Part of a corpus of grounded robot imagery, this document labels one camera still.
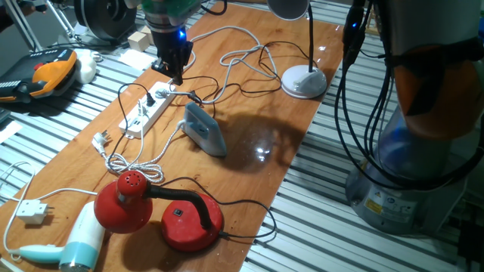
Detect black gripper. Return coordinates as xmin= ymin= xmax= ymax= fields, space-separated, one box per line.
xmin=150 ymin=26 xmax=194 ymax=86

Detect white power strip cord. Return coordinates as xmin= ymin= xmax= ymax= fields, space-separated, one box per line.
xmin=154 ymin=25 xmax=279 ymax=104

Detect black lamp cord with plug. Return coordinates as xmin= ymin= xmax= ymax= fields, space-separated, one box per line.
xmin=107 ymin=82 xmax=278 ymax=240

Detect braided cord with white plug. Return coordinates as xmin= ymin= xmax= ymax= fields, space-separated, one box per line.
xmin=92 ymin=119 xmax=188 ymax=185

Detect white hair dryer cord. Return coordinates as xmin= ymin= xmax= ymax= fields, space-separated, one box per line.
xmin=0 ymin=98 xmax=150 ymax=264

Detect white power strip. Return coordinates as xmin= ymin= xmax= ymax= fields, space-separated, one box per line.
xmin=119 ymin=81 xmax=178 ymax=140

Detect white square plug adapter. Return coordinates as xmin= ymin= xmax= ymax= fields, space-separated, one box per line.
xmin=15 ymin=199 xmax=50 ymax=226

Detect person's bare hand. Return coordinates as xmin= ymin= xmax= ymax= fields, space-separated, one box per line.
xmin=17 ymin=0 xmax=48 ymax=17

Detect white paper sheet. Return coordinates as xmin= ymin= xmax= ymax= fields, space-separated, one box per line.
xmin=0 ymin=120 xmax=23 ymax=144
xmin=119 ymin=48 xmax=157 ymax=72

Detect small wooden cube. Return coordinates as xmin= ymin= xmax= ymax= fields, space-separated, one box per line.
xmin=140 ymin=25 xmax=154 ymax=45
xmin=127 ymin=31 xmax=150 ymax=53

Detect light blue travel iron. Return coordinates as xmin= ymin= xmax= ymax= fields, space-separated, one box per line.
xmin=180 ymin=101 xmax=228 ymax=159

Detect orange wooden board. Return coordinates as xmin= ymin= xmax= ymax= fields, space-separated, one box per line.
xmin=0 ymin=2 xmax=344 ymax=272

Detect black filament spool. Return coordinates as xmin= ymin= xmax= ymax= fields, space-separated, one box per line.
xmin=73 ymin=0 xmax=138 ymax=42

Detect white rounded lump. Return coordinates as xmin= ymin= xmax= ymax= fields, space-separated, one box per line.
xmin=73 ymin=48 xmax=98 ymax=85

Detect white cylindrical device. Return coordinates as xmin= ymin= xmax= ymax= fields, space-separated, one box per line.
xmin=266 ymin=0 xmax=311 ymax=21

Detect black orange teach pendant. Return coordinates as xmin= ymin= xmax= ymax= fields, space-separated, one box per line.
xmin=0 ymin=47 xmax=79 ymax=105

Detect grey metal stand leg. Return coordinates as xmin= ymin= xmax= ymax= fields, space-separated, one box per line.
xmin=44 ymin=0 xmax=76 ymax=38
xmin=3 ymin=0 xmax=43 ymax=53

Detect red desk lamp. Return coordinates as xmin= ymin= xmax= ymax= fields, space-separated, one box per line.
xmin=93 ymin=169 xmax=224 ymax=253

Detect white blue hair dryer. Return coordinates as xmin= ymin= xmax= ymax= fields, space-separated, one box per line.
xmin=8 ymin=202 xmax=107 ymax=272

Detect thin black cord with switch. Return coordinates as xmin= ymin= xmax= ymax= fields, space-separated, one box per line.
xmin=169 ymin=40 xmax=318 ymax=118

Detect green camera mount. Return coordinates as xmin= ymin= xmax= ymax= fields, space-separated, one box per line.
xmin=141 ymin=0 xmax=202 ymax=19

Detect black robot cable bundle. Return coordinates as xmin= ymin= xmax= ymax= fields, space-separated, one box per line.
xmin=200 ymin=0 xmax=484 ymax=192

